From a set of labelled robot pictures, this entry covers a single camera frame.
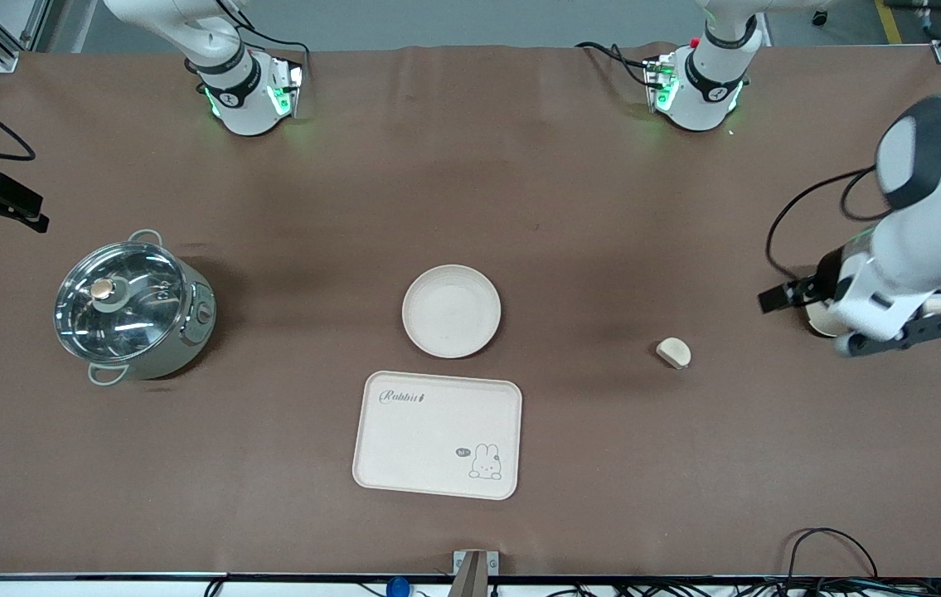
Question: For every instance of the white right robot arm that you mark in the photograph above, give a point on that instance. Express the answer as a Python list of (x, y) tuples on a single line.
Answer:
[(242, 91)]

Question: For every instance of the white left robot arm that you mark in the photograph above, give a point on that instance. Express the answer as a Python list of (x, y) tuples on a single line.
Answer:
[(934, 232)]

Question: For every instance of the blue round object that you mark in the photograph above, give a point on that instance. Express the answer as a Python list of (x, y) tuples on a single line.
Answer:
[(397, 588)]

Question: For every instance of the cream rabbit print tray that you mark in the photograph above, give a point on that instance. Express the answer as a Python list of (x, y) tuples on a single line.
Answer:
[(437, 435)]

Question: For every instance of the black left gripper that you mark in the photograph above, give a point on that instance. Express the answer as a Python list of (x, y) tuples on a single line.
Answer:
[(823, 279)]

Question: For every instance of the steel cooking pot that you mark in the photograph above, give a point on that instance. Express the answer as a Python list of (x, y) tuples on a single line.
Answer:
[(188, 332)]

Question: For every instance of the grey metal bracket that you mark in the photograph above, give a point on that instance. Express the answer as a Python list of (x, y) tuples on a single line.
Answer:
[(474, 572)]

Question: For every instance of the small white bun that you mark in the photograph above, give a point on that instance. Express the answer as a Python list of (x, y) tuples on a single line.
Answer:
[(674, 351)]

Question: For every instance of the round cream plate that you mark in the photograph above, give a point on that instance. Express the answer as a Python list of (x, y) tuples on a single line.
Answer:
[(451, 311)]

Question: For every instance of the glass pot lid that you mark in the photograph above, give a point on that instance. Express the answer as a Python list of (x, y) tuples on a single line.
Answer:
[(118, 303)]

